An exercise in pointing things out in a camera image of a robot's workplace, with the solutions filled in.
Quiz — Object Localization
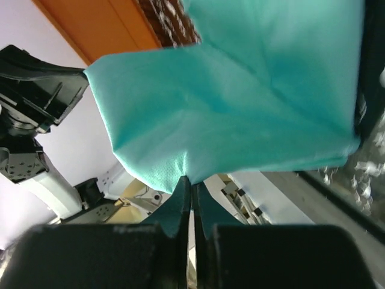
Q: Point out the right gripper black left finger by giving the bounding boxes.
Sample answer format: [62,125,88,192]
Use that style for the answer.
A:
[1,176,191,288]

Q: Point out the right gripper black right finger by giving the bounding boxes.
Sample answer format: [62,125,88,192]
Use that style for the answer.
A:
[192,183,375,288]

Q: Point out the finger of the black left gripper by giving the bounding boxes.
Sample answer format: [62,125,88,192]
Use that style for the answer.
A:
[1,45,88,126]

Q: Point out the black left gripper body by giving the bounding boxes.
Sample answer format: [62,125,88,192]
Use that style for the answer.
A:
[1,99,51,140]

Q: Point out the teal t shirt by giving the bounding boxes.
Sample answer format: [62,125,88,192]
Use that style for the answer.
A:
[85,1,365,193]

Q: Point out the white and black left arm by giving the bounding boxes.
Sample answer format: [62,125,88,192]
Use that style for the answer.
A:
[1,45,140,223]

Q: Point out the orange plastic laundry basket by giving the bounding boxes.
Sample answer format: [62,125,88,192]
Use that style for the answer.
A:
[33,0,162,64]

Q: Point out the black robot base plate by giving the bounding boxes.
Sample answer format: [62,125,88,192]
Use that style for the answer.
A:
[263,171,384,244]

